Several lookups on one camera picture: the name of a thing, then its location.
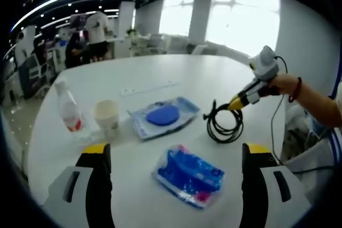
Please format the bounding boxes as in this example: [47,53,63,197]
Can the large bright window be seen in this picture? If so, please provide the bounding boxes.
[159,0,282,56]

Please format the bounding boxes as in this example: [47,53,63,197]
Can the white garment with blue stripes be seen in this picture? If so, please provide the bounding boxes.
[282,127,342,205]

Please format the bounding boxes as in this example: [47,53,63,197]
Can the white astronaut figure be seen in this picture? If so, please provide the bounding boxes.
[14,25,36,66]

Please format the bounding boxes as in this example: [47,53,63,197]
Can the red bead bracelet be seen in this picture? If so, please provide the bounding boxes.
[287,76,303,104]

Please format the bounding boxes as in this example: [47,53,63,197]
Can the white paper cup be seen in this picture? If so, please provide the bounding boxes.
[92,100,120,140]

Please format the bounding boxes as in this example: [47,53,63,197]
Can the white table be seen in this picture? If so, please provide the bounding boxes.
[26,53,292,228]

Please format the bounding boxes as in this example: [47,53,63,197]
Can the white office chair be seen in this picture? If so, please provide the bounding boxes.
[22,53,52,90]

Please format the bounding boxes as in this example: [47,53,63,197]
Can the row of grey chairs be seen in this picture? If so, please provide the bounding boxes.
[133,34,172,57]

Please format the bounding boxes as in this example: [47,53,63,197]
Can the blue tissue packet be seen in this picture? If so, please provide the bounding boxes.
[151,144,226,210]

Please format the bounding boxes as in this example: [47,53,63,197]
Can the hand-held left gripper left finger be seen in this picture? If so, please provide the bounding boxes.
[42,143,116,228]

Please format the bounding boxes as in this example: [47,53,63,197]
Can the person's right hand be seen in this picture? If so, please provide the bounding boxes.
[267,74,297,97]

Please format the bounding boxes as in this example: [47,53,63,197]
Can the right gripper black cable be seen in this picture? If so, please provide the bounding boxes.
[271,56,337,175]

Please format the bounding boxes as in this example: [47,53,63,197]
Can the clear plastic bottle red label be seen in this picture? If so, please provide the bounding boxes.
[53,79,84,133]

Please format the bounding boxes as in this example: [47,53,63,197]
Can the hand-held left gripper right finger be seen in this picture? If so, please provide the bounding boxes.
[239,143,312,228]

